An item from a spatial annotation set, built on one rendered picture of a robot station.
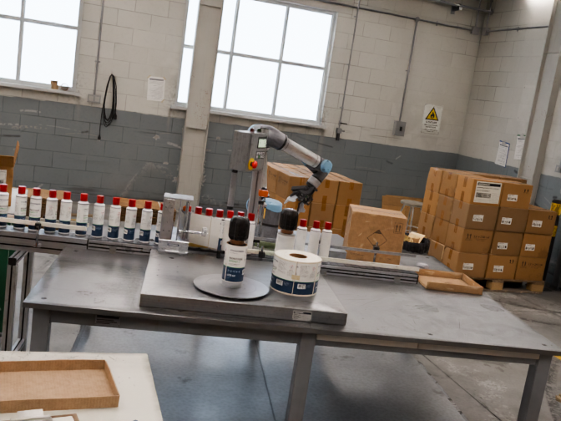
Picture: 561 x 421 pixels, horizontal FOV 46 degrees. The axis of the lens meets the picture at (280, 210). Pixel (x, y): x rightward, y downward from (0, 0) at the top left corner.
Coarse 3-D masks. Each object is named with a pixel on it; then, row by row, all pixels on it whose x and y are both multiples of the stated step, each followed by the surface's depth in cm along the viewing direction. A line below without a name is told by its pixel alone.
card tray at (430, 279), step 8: (424, 272) 357; (432, 272) 358; (440, 272) 358; (448, 272) 359; (456, 272) 359; (424, 280) 347; (432, 280) 350; (440, 280) 352; (448, 280) 355; (456, 280) 357; (464, 280) 357; (472, 280) 348; (432, 288) 332; (440, 288) 332; (448, 288) 333; (456, 288) 333; (464, 288) 334; (472, 288) 334; (480, 288) 335
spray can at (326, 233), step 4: (328, 224) 330; (328, 228) 330; (324, 232) 330; (328, 232) 330; (324, 236) 331; (328, 236) 330; (324, 240) 331; (328, 240) 331; (320, 244) 333; (324, 244) 331; (328, 244) 331; (320, 248) 333; (324, 248) 331; (328, 248) 332; (320, 252) 333; (324, 252) 332; (328, 252) 333; (324, 256) 332
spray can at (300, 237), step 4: (304, 220) 328; (300, 224) 329; (304, 224) 329; (300, 228) 328; (304, 228) 328; (296, 232) 330; (300, 232) 329; (304, 232) 329; (296, 236) 330; (300, 236) 329; (304, 236) 329; (296, 240) 330; (300, 240) 329; (304, 240) 330; (296, 244) 330; (300, 244) 329; (304, 244) 330; (296, 248) 330; (300, 248) 330; (304, 248) 332
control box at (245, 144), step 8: (240, 136) 319; (248, 136) 318; (256, 136) 321; (264, 136) 328; (240, 144) 320; (248, 144) 318; (256, 144) 323; (232, 152) 322; (240, 152) 320; (248, 152) 319; (232, 160) 323; (240, 160) 321; (248, 160) 319; (256, 160) 326; (232, 168) 323; (240, 168) 321; (248, 168) 320; (256, 168) 328
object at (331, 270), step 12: (96, 240) 313; (120, 252) 315; (132, 252) 316; (144, 252) 317; (192, 252) 320; (204, 252) 320; (348, 276) 332; (360, 276) 333; (372, 276) 335; (384, 276) 335; (408, 276) 337
